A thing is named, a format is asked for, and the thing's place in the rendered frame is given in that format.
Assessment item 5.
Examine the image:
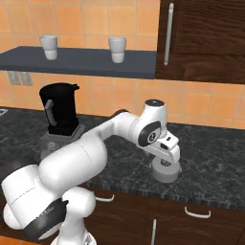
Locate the grey blender base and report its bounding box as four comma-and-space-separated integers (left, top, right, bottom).
38, 123, 87, 161

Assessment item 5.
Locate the short silver cupboard handle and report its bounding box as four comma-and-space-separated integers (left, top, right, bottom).
150, 218, 158, 245

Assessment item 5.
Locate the dark wood cupboard door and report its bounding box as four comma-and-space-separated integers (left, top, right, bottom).
154, 0, 245, 85
83, 209, 160, 245

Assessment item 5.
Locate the dark wood drawer front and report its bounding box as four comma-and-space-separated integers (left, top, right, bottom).
90, 187, 161, 221
158, 197, 245, 231

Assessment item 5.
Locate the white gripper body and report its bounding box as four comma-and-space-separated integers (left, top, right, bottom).
148, 145, 182, 167

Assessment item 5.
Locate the grey wall socket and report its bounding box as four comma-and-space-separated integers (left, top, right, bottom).
20, 71, 33, 87
7, 70, 21, 86

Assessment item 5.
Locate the dark wood lower cupboard door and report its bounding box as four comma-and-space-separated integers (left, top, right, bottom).
83, 209, 160, 245

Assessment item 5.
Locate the white curved drawer handle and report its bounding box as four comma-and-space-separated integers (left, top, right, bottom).
184, 206, 212, 220
94, 193, 116, 203

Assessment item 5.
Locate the long silver cupboard handle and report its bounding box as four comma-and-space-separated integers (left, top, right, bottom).
163, 2, 175, 67

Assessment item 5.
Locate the white cup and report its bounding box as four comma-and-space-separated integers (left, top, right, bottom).
38, 34, 59, 61
107, 35, 128, 64

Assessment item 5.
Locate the dark grey wall shelf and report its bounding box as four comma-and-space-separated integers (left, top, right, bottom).
0, 45, 158, 80

